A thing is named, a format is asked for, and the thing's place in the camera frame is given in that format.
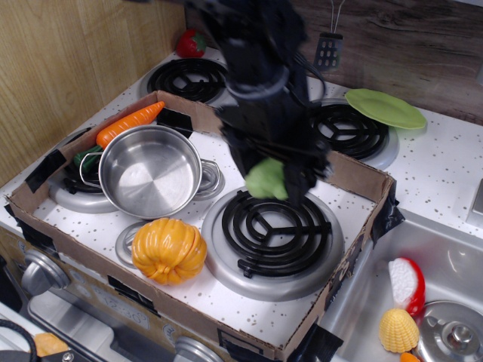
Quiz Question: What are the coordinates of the silver stove knob bottom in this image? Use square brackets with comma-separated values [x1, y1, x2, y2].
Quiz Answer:
[174, 336, 217, 362]

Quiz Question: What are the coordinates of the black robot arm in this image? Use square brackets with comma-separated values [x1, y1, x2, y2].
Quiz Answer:
[185, 1, 330, 207]

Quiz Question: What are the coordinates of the front right black burner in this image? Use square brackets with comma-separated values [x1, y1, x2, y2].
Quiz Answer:
[202, 189, 344, 302]

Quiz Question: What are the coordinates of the yellow toy corn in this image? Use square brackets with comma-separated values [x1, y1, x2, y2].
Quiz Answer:
[378, 308, 420, 354]

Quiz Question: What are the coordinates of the black cable bottom left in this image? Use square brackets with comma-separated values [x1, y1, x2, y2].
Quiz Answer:
[0, 318, 38, 362]

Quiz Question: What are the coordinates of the front left black burner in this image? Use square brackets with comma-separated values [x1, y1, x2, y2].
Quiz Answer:
[48, 161, 117, 214]

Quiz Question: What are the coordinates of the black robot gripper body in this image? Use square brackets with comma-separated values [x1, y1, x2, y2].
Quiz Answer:
[216, 86, 330, 163]

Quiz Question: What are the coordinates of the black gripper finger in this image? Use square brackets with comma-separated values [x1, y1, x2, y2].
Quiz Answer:
[222, 130, 266, 179]
[283, 154, 333, 207]

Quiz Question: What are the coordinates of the brown cardboard fence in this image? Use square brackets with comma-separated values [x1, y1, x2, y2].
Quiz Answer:
[4, 90, 406, 362]

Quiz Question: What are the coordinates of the green toy broccoli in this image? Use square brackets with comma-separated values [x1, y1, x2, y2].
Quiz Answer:
[245, 158, 288, 201]

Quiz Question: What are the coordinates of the orange toy carrot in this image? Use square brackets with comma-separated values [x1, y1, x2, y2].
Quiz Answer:
[73, 101, 165, 172]

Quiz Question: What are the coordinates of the back right black burner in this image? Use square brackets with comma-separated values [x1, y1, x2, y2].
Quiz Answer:
[312, 98, 399, 170]

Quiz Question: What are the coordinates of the steel pot lid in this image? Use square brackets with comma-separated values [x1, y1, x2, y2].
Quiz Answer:
[411, 301, 482, 361]

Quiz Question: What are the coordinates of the hanging metal spatula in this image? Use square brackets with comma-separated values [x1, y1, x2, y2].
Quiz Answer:
[313, 1, 345, 72]

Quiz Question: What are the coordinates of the silver stove knob left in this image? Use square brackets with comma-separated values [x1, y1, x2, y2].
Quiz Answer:
[21, 250, 70, 296]

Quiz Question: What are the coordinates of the stainless steel pot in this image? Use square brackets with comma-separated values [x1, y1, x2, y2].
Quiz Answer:
[78, 125, 224, 220]

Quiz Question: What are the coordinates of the small orange toy in sink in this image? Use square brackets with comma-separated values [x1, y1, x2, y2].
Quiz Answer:
[399, 352, 420, 362]

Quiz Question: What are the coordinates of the green plastic plate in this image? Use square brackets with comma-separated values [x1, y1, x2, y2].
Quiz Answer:
[344, 88, 426, 130]

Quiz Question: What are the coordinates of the red white toy pepper slice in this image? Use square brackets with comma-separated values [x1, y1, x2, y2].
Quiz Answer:
[388, 257, 426, 316]

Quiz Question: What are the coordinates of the orange toy pumpkin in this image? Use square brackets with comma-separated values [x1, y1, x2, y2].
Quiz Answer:
[131, 218, 208, 286]

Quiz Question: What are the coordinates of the red toy strawberry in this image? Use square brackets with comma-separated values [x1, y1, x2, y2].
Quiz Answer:
[175, 29, 206, 58]

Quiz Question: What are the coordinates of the silver stove knob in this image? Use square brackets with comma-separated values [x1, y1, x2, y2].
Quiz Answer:
[21, 250, 70, 296]
[174, 336, 217, 362]

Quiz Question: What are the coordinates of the orange toy piece bottom left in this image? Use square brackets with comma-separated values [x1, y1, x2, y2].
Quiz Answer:
[33, 333, 69, 357]

